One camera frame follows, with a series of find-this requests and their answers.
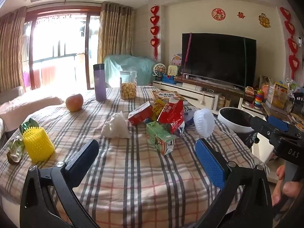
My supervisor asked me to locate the clear jar of cookies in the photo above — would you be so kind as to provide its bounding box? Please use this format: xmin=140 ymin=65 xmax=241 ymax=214
xmin=119 ymin=70 xmax=138 ymax=100

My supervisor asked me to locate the wooden balcony door frame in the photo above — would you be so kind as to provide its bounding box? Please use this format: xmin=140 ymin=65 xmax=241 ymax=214
xmin=24 ymin=7 xmax=101 ymax=91

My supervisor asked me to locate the person's right hand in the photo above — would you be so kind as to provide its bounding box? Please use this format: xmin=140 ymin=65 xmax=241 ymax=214
xmin=271 ymin=164 xmax=304 ymax=207

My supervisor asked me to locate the large red white carton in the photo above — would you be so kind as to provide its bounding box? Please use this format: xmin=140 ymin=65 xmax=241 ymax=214
xmin=157 ymin=99 xmax=185 ymax=136

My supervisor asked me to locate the teal cloth covered furniture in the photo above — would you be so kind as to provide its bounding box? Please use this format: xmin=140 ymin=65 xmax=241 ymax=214
xmin=104 ymin=54 xmax=158 ymax=88

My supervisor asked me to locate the red heart hanging decoration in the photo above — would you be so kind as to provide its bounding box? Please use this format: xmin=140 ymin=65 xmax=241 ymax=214
xmin=280 ymin=7 xmax=300 ymax=80
xmin=150 ymin=4 xmax=160 ymax=60

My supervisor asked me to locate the white plastic bag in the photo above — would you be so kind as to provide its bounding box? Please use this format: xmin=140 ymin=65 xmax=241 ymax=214
xmin=101 ymin=111 xmax=131 ymax=139

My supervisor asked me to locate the blue toy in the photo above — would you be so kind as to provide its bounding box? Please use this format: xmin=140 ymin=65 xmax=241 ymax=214
xmin=162 ymin=75 xmax=177 ymax=85

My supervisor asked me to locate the clear plastic wrapper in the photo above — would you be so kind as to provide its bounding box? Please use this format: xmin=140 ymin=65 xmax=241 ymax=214
xmin=7 ymin=135 xmax=25 ymax=164

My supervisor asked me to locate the red apple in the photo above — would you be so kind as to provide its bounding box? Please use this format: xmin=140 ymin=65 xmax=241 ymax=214
xmin=66 ymin=93 xmax=84 ymax=112

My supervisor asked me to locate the house shaped toy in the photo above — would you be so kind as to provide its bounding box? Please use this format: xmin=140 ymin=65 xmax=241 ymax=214
xmin=171 ymin=54 xmax=183 ymax=66

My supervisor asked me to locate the round red wall sticker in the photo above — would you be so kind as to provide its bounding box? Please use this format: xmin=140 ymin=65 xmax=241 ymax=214
xmin=211 ymin=8 xmax=226 ymax=21

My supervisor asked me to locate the yellow snack packet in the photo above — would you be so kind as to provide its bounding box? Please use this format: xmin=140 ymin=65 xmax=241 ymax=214
xmin=152 ymin=99 xmax=167 ymax=121

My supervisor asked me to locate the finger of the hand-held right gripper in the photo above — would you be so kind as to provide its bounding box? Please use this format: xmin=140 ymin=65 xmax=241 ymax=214
xmin=249 ymin=116 xmax=282 ymax=139
xmin=268 ymin=115 xmax=301 ymax=138

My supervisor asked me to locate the rainbow stacking ring toy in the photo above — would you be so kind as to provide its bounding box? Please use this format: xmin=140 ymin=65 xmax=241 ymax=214
xmin=254 ymin=89 xmax=264 ymax=110

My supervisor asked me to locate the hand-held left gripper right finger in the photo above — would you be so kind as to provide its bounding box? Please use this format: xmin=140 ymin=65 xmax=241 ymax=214
xmin=195 ymin=138 xmax=273 ymax=228

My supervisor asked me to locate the dark desk organizer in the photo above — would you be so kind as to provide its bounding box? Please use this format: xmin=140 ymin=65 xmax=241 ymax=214
xmin=291 ymin=93 xmax=304 ymax=114

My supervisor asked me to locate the white TV stand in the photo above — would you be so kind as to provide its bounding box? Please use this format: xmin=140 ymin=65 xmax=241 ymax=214
xmin=152 ymin=76 xmax=262 ymax=114

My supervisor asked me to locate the pink sofa cushion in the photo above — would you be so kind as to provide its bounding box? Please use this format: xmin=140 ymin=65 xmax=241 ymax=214
xmin=0 ymin=85 xmax=65 ymax=133

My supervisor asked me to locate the green drink carton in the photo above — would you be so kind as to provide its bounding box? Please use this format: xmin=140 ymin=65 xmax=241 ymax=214
xmin=146 ymin=121 xmax=177 ymax=156

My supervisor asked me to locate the marble counter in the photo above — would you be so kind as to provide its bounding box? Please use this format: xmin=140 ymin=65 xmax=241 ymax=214
xmin=260 ymin=103 xmax=304 ymax=133

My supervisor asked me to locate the green toy phone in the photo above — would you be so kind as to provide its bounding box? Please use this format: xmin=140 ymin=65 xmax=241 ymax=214
xmin=167 ymin=65 xmax=181 ymax=78

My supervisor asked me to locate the ferris wheel toy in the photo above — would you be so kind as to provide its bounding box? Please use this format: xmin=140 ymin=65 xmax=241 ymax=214
xmin=153 ymin=63 xmax=165 ymax=81

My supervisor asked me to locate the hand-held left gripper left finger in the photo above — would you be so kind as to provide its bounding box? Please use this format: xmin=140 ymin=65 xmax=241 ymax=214
xmin=20 ymin=139 xmax=100 ymax=228

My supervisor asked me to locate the yellow printed box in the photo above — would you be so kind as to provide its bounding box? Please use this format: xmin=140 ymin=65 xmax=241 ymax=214
xmin=266 ymin=83 xmax=289 ymax=108

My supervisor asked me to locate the small red carton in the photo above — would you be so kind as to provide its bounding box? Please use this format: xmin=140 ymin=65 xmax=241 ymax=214
xmin=128 ymin=101 xmax=154 ymax=126

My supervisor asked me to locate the white trash bin black bag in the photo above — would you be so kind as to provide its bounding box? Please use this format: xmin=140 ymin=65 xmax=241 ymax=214
xmin=217 ymin=107 xmax=259 ymax=150

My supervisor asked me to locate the plaid tablecloth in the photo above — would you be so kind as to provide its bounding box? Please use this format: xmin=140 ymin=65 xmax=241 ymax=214
xmin=0 ymin=85 xmax=270 ymax=228

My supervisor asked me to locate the stack of picture books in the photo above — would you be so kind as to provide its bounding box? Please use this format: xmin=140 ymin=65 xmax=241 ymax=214
xmin=151 ymin=90 xmax=188 ymax=105

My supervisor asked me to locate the cartoon figure wall sticker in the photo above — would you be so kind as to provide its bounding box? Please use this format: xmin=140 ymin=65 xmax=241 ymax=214
xmin=258 ymin=13 xmax=271 ymax=28

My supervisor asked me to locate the beige striped curtain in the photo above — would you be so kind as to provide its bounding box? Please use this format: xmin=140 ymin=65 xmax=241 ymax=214
xmin=0 ymin=6 xmax=28 ymax=92
xmin=97 ymin=2 xmax=133 ymax=64

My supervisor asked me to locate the yellow foam mesh sleeve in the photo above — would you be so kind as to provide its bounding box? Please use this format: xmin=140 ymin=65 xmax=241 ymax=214
xmin=22 ymin=127 xmax=55 ymax=163

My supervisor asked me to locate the black television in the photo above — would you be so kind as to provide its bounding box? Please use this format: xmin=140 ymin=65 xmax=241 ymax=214
xmin=182 ymin=33 xmax=257 ymax=92

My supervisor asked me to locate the green rod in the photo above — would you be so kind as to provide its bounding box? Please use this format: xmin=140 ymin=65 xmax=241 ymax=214
xmin=243 ymin=39 xmax=248 ymax=89

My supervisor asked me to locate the green snack wrapper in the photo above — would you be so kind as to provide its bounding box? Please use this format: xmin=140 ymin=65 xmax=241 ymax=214
xmin=19 ymin=117 xmax=40 ymax=135

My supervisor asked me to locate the purple thermos bottle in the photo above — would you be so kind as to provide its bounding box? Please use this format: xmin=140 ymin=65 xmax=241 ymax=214
xmin=93 ymin=64 xmax=108 ymax=101

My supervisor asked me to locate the white foam sleeve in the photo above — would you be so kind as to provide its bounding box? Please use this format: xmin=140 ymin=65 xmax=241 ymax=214
xmin=193 ymin=108 xmax=215 ymax=138

